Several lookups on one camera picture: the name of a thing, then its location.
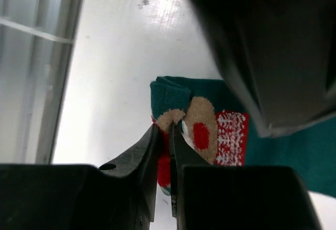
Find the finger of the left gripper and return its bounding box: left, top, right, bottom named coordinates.
left=190, top=0, right=335, bottom=137

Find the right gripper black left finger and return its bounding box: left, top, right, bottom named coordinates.
left=78, top=124, right=159, bottom=229

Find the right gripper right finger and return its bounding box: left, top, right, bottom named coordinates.
left=169, top=123, right=218, bottom=229

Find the dark teal sock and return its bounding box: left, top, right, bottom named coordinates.
left=150, top=76, right=335, bottom=196

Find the aluminium front rail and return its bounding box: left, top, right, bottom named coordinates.
left=1, top=0, right=82, bottom=164

